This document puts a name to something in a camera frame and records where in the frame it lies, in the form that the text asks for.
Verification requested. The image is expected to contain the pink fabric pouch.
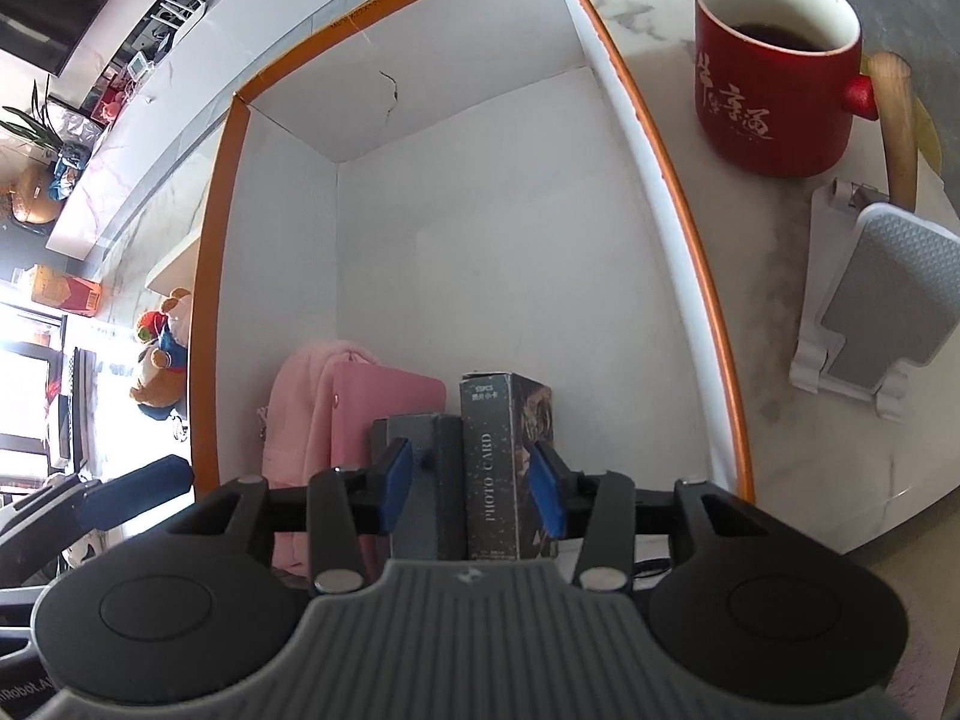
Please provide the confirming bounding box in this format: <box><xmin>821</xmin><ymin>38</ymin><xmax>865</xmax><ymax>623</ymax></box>
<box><xmin>257</xmin><ymin>340</ymin><xmax>381</xmax><ymax>579</ymax></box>

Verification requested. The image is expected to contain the pink leather wallet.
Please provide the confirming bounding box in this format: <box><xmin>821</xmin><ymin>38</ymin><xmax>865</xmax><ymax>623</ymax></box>
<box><xmin>331</xmin><ymin>362</ymin><xmax>446</xmax><ymax>577</ymax></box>

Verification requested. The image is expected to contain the black photo card box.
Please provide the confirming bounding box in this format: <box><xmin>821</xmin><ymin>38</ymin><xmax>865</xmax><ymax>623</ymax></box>
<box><xmin>459</xmin><ymin>372</ymin><xmax>558</xmax><ymax>561</ymax></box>

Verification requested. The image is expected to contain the brown teddy bear plush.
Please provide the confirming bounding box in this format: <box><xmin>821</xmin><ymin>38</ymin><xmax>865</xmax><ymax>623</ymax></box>
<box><xmin>130</xmin><ymin>288</ymin><xmax>192</xmax><ymax>421</ymax></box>

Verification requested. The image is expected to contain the white long glasses case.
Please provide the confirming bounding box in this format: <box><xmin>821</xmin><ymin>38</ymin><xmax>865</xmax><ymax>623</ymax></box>
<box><xmin>146</xmin><ymin>229</ymin><xmax>200</xmax><ymax>296</ymax></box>

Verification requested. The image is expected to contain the black remote control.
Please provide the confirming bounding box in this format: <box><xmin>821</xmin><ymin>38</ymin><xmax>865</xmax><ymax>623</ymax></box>
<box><xmin>68</xmin><ymin>348</ymin><xmax>96</xmax><ymax>473</ymax></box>

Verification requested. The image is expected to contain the orange red drink carton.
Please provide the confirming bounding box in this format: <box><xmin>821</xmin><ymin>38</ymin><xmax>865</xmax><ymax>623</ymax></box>
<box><xmin>29</xmin><ymin>265</ymin><xmax>103</xmax><ymax>317</ymax></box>

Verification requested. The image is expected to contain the tall plant in vase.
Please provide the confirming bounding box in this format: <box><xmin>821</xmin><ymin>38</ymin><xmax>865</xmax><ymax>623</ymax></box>
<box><xmin>2</xmin><ymin>83</ymin><xmax>65</xmax><ymax>227</ymax></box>

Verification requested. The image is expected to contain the orange cardboard box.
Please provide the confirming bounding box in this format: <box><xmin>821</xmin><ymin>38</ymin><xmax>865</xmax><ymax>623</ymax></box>
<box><xmin>189</xmin><ymin>0</ymin><xmax>754</xmax><ymax>496</ymax></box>

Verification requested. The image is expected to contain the grey white phone stand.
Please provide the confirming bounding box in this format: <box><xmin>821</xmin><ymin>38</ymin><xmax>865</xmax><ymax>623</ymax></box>
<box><xmin>789</xmin><ymin>181</ymin><xmax>958</xmax><ymax>421</ymax></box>

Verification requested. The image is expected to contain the red ceramic mug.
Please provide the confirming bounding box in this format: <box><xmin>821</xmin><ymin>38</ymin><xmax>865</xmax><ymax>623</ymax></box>
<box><xmin>695</xmin><ymin>0</ymin><xmax>877</xmax><ymax>179</ymax></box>

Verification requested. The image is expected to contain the white wifi router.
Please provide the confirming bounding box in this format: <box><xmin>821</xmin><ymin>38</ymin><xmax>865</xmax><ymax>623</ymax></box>
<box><xmin>148</xmin><ymin>0</ymin><xmax>206</xmax><ymax>41</ymax></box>

